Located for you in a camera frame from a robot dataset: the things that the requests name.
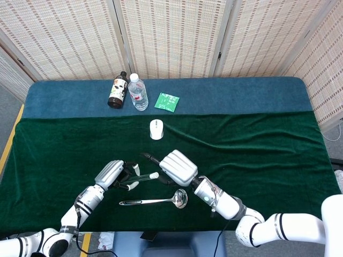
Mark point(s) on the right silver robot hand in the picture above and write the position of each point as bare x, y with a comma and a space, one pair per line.
178, 167

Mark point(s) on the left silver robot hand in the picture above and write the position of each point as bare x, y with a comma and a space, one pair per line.
110, 174

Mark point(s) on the clear glass tube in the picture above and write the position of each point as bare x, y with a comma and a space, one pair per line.
143, 177

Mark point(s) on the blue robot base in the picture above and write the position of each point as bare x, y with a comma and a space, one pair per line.
171, 245

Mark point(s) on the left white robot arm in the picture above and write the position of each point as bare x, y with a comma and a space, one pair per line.
88, 199

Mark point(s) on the stainless steel ladle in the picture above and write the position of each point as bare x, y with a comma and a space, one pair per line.
180, 198

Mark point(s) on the white computer mouse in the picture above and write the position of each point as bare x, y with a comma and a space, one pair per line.
156, 129

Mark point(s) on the dark green velvet cloth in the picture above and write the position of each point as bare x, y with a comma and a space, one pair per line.
241, 150

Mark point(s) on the green foil packet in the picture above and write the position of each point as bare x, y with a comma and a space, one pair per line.
166, 102

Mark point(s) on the crumpled white paper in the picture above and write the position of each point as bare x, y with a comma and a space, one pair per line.
105, 240

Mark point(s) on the flat black device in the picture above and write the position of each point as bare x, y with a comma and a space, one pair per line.
149, 235

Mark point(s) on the dark brown labelled bottle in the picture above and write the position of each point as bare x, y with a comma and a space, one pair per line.
117, 92

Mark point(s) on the clear plastic water bottle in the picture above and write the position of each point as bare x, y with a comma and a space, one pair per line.
138, 93

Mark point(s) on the blue table cover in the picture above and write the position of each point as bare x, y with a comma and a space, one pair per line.
241, 96

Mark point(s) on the woven bamboo screen panel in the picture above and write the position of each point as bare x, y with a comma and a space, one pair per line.
171, 37
327, 75
268, 34
67, 37
10, 80

